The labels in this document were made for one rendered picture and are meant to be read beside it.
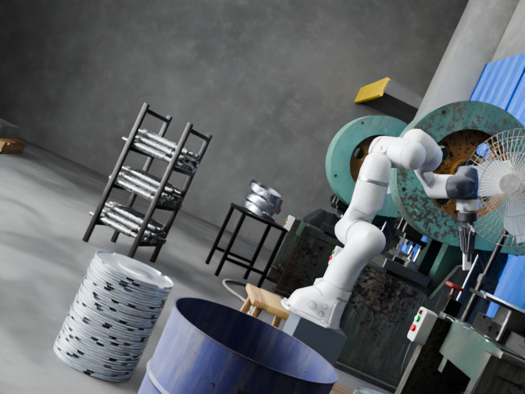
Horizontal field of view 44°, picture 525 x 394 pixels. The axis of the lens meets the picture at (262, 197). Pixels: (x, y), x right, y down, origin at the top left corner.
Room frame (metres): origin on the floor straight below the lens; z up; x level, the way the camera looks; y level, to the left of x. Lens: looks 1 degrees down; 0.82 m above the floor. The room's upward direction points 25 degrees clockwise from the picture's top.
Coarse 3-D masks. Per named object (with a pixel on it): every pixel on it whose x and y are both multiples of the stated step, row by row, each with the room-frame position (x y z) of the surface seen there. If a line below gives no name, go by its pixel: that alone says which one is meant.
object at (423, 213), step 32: (416, 128) 3.64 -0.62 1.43; (448, 128) 3.65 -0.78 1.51; (480, 128) 3.67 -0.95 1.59; (512, 128) 3.68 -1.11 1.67; (448, 160) 3.73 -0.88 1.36; (512, 160) 3.68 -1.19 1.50; (416, 192) 3.65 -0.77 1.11; (416, 224) 3.66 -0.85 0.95; (448, 224) 3.67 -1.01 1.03; (480, 224) 3.68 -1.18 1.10; (384, 256) 4.01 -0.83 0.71; (416, 256) 4.05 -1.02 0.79; (448, 256) 3.96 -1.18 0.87; (480, 256) 3.76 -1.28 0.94; (352, 288) 3.85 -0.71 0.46; (384, 288) 3.86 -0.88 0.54; (416, 288) 3.88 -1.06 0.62; (448, 288) 3.89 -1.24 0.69; (352, 320) 3.86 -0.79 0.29; (384, 320) 3.88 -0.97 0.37; (352, 352) 3.87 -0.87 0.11; (384, 352) 3.89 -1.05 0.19; (384, 384) 3.83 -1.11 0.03
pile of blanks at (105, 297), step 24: (96, 264) 2.20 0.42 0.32; (96, 288) 2.14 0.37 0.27; (120, 288) 2.15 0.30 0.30; (144, 288) 2.14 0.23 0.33; (168, 288) 2.25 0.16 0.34; (72, 312) 2.18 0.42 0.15; (96, 312) 2.15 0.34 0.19; (120, 312) 2.12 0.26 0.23; (144, 312) 2.16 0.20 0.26; (72, 336) 2.16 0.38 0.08; (96, 336) 2.12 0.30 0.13; (120, 336) 2.13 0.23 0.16; (144, 336) 2.20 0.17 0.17; (72, 360) 2.13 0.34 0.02; (96, 360) 2.12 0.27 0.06; (120, 360) 2.16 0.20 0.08
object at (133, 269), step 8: (96, 256) 2.19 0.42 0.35; (104, 256) 2.25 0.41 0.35; (112, 256) 2.31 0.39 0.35; (120, 256) 2.37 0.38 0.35; (112, 264) 2.19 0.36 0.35; (120, 264) 2.22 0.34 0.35; (128, 264) 2.27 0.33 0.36; (136, 264) 2.36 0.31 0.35; (144, 264) 2.41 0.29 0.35; (120, 272) 2.12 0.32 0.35; (128, 272) 2.19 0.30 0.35; (136, 272) 2.21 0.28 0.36; (144, 272) 2.26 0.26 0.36; (152, 272) 2.36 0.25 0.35; (160, 272) 2.39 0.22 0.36; (136, 280) 2.12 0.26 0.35; (144, 280) 2.18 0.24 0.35; (152, 280) 2.23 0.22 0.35; (160, 280) 2.29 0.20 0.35; (168, 280) 2.35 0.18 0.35
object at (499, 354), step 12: (480, 360) 2.11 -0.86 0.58; (492, 360) 2.07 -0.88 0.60; (504, 360) 2.07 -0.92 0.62; (516, 360) 2.07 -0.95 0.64; (480, 372) 2.08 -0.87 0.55; (492, 372) 2.07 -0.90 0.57; (504, 372) 2.08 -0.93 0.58; (516, 372) 2.08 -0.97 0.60; (468, 384) 2.12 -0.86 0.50; (480, 384) 2.07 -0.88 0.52; (492, 384) 2.08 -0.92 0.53; (504, 384) 2.08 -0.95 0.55; (516, 384) 2.08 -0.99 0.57
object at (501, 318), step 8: (472, 288) 2.37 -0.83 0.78; (488, 296) 2.26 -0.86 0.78; (504, 304) 2.27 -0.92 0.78; (496, 312) 2.38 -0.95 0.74; (504, 312) 2.33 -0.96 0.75; (512, 312) 2.30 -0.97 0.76; (520, 312) 2.28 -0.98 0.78; (496, 320) 2.36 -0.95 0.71; (504, 320) 2.31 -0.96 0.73; (512, 320) 2.30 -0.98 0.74; (520, 320) 2.30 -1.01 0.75; (488, 328) 2.37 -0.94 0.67; (496, 328) 2.33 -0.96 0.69; (504, 328) 2.30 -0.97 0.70; (512, 328) 2.30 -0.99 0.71; (520, 328) 2.30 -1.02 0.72; (496, 336) 2.31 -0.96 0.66; (504, 336) 2.30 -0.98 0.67
